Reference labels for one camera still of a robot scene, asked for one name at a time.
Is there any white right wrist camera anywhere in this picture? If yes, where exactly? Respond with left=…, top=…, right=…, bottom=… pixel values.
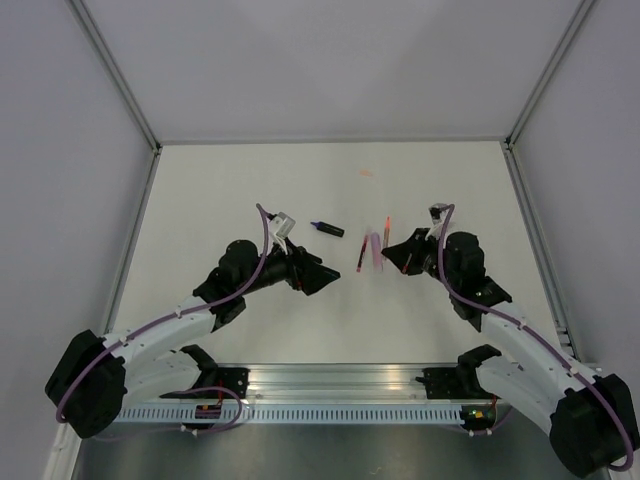
left=427, top=203, right=452, bottom=240

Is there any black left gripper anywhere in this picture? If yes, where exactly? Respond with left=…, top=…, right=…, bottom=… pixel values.
left=239, top=236, right=340, bottom=296

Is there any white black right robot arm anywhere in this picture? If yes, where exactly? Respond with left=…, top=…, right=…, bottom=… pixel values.
left=381, top=229, right=639, bottom=478

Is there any aluminium frame post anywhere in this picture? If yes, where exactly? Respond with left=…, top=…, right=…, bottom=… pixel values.
left=66, top=0, right=162, bottom=154
left=503, top=0, right=598, bottom=150

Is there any black purple highlighter pen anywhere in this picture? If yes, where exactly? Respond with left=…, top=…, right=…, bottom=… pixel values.
left=311, top=221, right=345, bottom=238

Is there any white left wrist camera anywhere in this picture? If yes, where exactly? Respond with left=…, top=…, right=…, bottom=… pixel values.
left=268, top=212, right=296, bottom=252

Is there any aluminium frame post right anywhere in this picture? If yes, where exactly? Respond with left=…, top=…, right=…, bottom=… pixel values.
left=503, top=0, right=598, bottom=150

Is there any red transparent pen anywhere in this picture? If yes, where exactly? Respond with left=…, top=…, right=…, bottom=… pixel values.
left=356, top=228, right=371, bottom=273

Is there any white slotted cable duct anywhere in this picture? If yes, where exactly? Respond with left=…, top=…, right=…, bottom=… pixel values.
left=116, top=402, right=463, bottom=425

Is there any aluminium frame post left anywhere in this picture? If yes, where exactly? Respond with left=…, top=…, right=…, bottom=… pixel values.
left=66, top=0, right=162, bottom=154

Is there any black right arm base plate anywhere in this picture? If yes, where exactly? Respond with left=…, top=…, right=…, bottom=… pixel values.
left=415, top=367, right=471, bottom=400

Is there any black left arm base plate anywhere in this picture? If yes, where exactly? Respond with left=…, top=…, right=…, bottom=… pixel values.
left=161, top=367, right=250, bottom=402

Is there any orange transparent pen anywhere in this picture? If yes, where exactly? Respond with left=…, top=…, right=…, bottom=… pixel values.
left=382, top=216, right=391, bottom=250

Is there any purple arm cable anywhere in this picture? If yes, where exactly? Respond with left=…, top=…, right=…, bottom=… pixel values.
left=437, top=203, right=634, bottom=474
left=53, top=202, right=281, bottom=424

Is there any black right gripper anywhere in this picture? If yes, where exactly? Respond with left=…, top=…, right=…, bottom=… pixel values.
left=383, top=227, right=459, bottom=290

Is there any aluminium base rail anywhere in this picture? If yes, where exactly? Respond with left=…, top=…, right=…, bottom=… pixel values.
left=124, top=362, right=596, bottom=401

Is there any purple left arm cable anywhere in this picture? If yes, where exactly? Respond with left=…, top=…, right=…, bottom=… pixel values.
left=53, top=202, right=281, bottom=424

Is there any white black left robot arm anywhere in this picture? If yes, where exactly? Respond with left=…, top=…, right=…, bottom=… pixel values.
left=45, top=240, right=341, bottom=439

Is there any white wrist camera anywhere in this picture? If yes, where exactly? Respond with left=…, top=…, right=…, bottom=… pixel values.
left=427, top=203, right=452, bottom=240
left=268, top=212, right=296, bottom=252

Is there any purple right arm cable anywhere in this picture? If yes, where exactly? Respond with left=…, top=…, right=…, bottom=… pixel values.
left=437, top=203, right=634, bottom=474

